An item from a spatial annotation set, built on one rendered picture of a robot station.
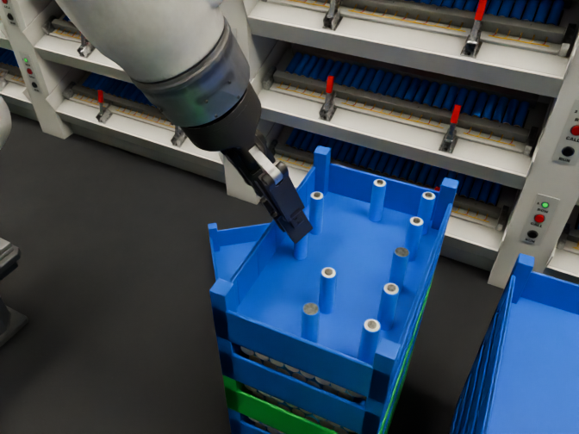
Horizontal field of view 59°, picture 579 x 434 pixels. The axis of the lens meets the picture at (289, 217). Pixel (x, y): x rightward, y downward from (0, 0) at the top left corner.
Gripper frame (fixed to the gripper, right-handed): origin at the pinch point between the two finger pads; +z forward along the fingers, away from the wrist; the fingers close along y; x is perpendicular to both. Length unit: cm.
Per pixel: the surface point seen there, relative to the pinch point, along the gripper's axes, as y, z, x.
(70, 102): -115, 34, -16
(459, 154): -12, 38, 38
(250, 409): 7.7, 15.6, -19.6
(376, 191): 0.4, 8.7, 11.9
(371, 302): 11.3, 9.4, 0.6
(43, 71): -116, 22, -15
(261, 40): -56, 19, 27
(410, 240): 8.7, 9.6, 9.7
